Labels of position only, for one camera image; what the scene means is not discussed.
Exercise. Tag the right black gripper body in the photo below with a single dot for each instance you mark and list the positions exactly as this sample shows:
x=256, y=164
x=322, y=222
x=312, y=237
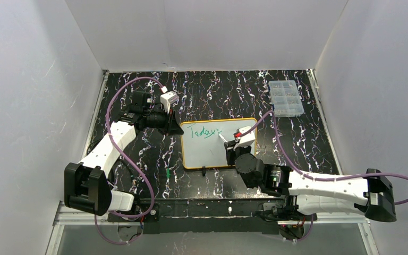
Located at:
x=231, y=151

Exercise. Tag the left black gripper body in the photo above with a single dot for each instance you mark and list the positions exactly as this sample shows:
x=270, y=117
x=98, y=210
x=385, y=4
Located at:
x=170, y=122

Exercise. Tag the green whiteboard marker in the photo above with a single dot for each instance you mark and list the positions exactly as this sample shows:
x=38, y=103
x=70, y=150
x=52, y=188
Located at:
x=222, y=138

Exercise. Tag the yellow framed whiteboard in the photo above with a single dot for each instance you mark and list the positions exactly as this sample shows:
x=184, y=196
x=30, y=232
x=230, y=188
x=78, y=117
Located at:
x=202, y=143

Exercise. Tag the green marker cap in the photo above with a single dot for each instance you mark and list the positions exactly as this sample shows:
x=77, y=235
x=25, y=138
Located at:
x=168, y=173

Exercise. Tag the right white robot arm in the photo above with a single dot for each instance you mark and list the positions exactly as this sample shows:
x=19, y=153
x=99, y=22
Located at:
x=300, y=194

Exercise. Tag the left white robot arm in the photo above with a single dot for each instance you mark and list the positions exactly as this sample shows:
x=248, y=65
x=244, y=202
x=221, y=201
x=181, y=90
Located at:
x=86, y=185

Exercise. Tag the clear plastic compartment box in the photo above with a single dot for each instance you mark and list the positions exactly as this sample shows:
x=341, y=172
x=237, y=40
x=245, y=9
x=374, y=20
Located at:
x=285, y=98

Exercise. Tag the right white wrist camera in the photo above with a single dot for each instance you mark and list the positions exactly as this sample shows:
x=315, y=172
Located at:
x=244, y=136

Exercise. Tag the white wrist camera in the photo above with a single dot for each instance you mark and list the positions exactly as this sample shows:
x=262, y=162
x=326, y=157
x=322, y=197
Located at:
x=168, y=99
x=244, y=136

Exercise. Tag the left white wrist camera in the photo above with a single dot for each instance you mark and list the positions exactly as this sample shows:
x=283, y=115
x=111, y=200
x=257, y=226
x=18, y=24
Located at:
x=168, y=99

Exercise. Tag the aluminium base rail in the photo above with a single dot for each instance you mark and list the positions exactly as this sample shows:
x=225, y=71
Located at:
x=195, y=209

